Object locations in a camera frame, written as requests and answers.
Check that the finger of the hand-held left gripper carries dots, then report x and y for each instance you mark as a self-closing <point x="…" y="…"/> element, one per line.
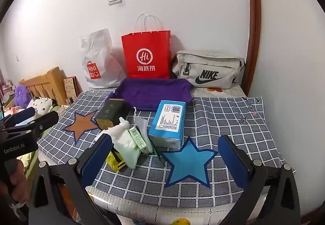
<point x="22" y="114"/>
<point x="40" y="119"/>

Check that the grey checkered cloth with stars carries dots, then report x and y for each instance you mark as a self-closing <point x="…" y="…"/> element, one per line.
<point x="228" y="118"/>

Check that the wooden headboard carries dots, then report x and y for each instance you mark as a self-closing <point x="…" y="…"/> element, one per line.
<point x="50" y="82"/>

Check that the white spotted pillow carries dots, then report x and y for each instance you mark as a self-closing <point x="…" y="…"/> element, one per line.
<point x="40" y="104"/>

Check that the green packet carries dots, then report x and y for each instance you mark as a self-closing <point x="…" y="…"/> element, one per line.
<point x="138" y="138"/>

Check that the grey waist bag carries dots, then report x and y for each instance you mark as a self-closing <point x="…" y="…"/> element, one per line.
<point x="215" y="62"/>

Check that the person's left hand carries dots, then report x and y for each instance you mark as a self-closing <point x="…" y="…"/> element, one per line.
<point x="17" y="176"/>

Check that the brown wooden door frame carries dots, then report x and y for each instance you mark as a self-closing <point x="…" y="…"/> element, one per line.
<point x="254" y="24"/>

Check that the blue tissue pack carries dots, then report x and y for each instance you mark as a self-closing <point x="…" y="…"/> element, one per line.
<point x="165" y="136"/>

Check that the white plastic shopping bag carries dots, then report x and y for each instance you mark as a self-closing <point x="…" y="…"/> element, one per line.
<point x="101" y="47"/>

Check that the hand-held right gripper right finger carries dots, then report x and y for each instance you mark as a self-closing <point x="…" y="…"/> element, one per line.
<point x="233" y="164"/>

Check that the red paper bag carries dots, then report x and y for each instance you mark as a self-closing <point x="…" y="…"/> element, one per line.
<point x="147" y="47"/>

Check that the white and green knit glove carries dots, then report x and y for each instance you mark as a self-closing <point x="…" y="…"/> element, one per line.
<point x="127" y="151"/>

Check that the dark green box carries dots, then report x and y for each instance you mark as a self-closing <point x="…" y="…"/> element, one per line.
<point x="109" y="113"/>

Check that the purple towel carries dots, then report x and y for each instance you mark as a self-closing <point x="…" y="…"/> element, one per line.
<point x="152" y="93"/>

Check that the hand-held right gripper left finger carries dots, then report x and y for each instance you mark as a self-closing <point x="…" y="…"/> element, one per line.
<point x="97" y="159"/>

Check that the purple plush toy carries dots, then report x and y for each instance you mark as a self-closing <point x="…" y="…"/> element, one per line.
<point x="22" y="96"/>

